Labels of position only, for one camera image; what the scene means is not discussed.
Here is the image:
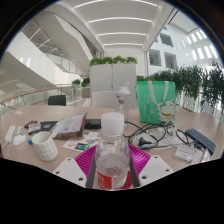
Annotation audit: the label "row of green plants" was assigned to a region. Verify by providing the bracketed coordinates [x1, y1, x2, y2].
[143, 59, 224, 114]

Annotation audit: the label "white tissue packet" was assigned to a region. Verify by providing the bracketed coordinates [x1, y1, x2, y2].
[174, 143, 197, 163]

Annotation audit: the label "black chair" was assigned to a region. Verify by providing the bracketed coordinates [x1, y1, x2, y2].
[47, 94, 68, 107]

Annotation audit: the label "brown planter with green plants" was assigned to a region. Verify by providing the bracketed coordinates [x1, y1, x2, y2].
[136, 75, 158, 83]
[71, 77, 92, 99]

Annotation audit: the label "ceiling light strips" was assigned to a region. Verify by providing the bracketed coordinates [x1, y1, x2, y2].
[73, 0, 158, 48]

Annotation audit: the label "white cabinet topped with plants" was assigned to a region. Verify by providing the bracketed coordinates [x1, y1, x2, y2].
[89, 55, 138, 109]

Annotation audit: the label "white grid-patterned mug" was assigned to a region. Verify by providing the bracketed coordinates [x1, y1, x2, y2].
[31, 130, 59, 163]

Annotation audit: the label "clear white-lidded shaker bottle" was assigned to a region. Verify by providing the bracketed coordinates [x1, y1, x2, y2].
[114, 81, 132, 123]

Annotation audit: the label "white chair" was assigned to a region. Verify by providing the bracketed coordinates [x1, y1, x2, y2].
[90, 90, 118, 109]

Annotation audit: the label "clear red-labelled water bottle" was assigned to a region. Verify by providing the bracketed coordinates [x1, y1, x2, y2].
[94, 112, 131, 191]

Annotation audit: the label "white computer mouse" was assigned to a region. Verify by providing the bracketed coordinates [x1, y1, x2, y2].
[12, 134, 27, 147]

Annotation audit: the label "tangle of black cables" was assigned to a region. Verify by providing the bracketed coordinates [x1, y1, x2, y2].
[124, 120, 191, 150]

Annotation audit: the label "dark blue keyboard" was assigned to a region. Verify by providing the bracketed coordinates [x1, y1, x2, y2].
[184, 127, 217, 156]

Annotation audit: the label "small red and black case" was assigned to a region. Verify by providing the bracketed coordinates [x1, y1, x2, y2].
[23, 119, 38, 129]

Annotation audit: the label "black wallet with white card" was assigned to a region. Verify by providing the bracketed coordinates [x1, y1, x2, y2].
[28, 120, 58, 135]

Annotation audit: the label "white plastic packet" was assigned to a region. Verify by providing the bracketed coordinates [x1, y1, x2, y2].
[192, 148, 212, 164]

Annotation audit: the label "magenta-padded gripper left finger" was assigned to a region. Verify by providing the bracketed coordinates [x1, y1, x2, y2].
[52, 143, 98, 189]

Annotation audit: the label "colourful sticker sheet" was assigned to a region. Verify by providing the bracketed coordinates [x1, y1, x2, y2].
[62, 130, 103, 153]

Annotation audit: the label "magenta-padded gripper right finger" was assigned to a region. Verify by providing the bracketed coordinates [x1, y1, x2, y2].
[128, 143, 174, 188]

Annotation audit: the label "flat black power bank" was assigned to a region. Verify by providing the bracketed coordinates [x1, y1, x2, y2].
[84, 118, 102, 130]

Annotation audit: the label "green tote bag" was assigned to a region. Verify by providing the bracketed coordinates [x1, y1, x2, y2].
[135, 80, 177, 125]

